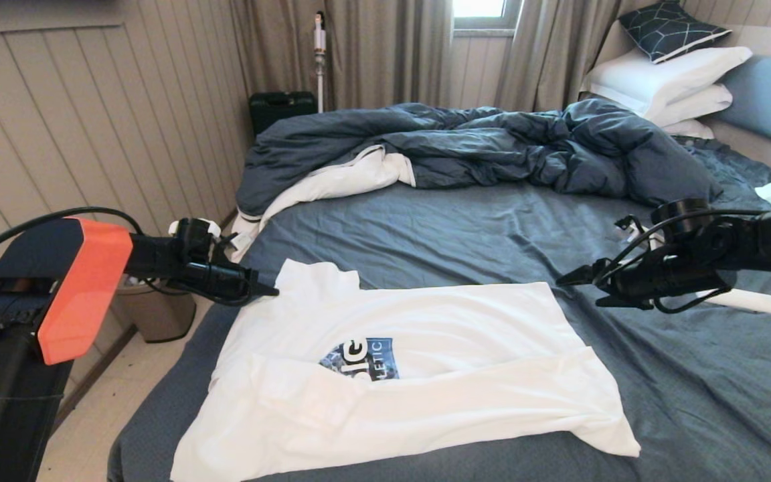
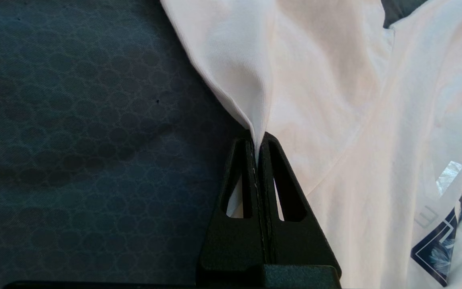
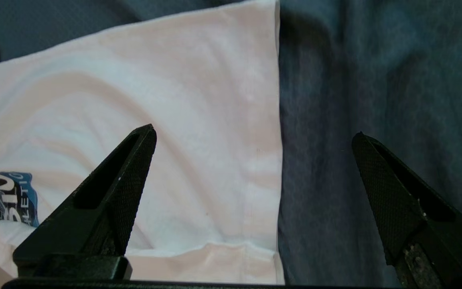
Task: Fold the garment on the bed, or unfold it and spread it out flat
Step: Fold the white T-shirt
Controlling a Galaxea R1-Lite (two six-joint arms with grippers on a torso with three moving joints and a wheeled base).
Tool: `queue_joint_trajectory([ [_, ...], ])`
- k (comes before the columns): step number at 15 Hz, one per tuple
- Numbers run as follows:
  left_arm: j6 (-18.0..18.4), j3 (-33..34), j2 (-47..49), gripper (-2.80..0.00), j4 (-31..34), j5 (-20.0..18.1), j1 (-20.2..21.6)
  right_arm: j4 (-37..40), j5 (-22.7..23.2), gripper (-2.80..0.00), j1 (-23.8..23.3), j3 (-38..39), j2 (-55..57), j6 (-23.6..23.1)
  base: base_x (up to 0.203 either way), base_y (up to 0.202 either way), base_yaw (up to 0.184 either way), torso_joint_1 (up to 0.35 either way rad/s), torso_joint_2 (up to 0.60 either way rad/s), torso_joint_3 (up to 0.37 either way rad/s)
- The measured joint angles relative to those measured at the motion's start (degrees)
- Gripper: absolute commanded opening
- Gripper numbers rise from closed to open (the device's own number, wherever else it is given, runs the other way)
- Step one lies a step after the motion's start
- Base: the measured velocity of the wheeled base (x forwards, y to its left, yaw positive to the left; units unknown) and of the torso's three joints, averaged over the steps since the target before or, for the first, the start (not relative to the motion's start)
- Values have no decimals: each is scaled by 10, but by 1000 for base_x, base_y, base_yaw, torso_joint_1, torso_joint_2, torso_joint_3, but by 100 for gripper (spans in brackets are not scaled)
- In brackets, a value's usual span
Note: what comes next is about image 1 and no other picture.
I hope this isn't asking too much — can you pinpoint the white t-shirt blue print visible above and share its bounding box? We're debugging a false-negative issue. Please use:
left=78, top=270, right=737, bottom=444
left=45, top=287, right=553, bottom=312
left=171, top=259, right=640, bottom=482

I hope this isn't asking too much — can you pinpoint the brown trash bin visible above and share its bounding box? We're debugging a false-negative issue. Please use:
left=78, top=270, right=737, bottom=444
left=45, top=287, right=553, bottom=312
left=112, top=273, right=197, bottom=344

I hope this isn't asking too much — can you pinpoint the blue bed with headboard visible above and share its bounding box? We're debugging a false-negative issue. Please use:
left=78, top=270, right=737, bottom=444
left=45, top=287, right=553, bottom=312
left=108, top=136, right=771, bottom=482

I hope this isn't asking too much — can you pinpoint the dark blue crumpled duvet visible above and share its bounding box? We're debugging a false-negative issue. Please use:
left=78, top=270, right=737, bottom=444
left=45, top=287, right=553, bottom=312
left=232, top=99, right=722, bottom=267

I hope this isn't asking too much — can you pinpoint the black suitcase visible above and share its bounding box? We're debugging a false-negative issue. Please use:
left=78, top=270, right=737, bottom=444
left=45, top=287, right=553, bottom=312
left=249, top=90, right=318, bottom=137

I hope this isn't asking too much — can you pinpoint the beige curtain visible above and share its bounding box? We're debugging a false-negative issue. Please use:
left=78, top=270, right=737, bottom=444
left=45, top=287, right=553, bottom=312
left=493, top=0, right=635, bottom=114
left=228, top=0, right=454, bottom=114

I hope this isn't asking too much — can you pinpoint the white stick vacuum cleaner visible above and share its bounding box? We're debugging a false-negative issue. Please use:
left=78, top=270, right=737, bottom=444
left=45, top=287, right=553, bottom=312
left=313, top=10, right=329, bottom=114

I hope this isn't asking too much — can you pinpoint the dark patterned pillow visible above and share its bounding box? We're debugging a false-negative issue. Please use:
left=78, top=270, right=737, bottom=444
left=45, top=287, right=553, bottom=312
left=617, top=0, right=732, bottom=66

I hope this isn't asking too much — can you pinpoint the window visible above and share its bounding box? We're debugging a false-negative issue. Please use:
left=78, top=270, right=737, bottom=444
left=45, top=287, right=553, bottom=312
left=451, top=0, right=524, bottom=34

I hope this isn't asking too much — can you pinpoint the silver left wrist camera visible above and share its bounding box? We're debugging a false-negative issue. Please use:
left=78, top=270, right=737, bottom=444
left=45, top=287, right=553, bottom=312
left=206, top=226, right=242, bottom=265

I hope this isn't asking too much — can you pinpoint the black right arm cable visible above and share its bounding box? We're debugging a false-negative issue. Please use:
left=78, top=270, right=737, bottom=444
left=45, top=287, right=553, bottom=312
left=593, top=209, right=768, bottom=315

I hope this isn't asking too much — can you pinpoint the beige bed headboard frame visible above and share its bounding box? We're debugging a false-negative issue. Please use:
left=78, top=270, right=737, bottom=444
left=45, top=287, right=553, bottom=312
left=707, top=25, right=771, bottom=179

